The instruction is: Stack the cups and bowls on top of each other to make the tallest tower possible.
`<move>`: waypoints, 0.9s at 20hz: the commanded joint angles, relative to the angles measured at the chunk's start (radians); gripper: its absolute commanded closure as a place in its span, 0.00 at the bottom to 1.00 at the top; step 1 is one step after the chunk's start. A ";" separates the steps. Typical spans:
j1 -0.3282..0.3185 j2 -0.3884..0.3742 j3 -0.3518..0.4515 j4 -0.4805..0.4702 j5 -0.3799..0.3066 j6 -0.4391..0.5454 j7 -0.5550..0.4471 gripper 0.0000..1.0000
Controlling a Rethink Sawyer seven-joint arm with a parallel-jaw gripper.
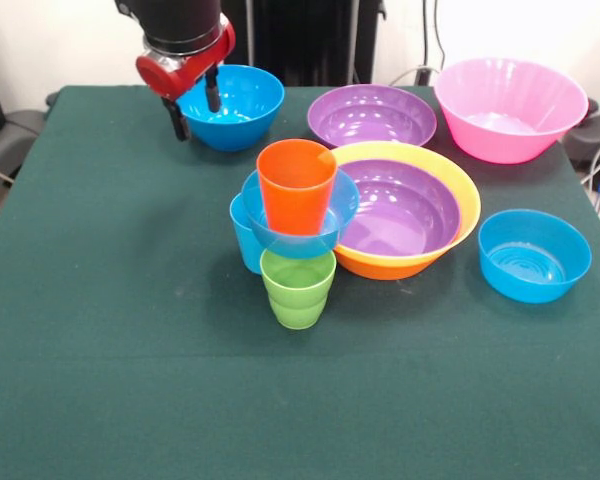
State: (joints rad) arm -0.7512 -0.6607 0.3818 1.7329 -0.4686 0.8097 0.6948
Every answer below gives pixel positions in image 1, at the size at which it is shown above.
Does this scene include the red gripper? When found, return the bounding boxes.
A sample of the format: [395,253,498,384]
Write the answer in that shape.
[134,13,238,143]

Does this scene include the orange plastic cup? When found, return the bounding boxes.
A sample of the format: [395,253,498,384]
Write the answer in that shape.
[255,138,339,238]

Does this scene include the light blue plastic cup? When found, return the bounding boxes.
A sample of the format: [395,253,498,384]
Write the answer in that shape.
[229,193,266,276]

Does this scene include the shallow blue plastic bowl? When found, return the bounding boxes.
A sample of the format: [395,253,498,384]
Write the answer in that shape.
[240,169,361,260]
[477,208,593,305]

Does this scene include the purple plastic bowl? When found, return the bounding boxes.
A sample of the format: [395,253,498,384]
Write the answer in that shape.
[335,158,462,257]
[307,83,438,150]

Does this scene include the deep blue plastic bowl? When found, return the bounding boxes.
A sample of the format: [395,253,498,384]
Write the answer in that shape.
[175,64,286,153]

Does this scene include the green plastic cup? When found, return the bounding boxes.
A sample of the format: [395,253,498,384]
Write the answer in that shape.
[258,248,338,330]

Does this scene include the orange plastic bowl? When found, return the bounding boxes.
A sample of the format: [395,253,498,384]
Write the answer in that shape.
[329,141,482,281]

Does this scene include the dark green tablecloth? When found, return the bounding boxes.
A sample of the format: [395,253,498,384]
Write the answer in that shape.
[0,84,600,480]

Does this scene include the pink plastic bowl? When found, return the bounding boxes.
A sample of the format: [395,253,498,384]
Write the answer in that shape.
[433,57,590,166]

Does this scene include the black rounded equipment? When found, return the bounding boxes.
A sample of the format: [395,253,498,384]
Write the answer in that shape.
[562,98,600,172]

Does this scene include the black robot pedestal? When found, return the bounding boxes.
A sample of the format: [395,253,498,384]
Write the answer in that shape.
[219,0,387,86]

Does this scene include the grey cable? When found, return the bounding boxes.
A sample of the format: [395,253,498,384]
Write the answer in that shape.
[389,64,439,87]

